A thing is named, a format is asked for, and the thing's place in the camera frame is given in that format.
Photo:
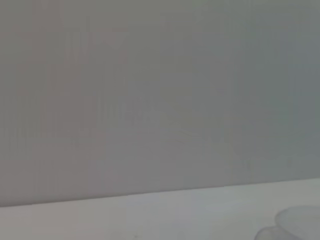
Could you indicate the clear plastic measuring cup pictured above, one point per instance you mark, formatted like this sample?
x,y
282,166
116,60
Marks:
x,y
300,220

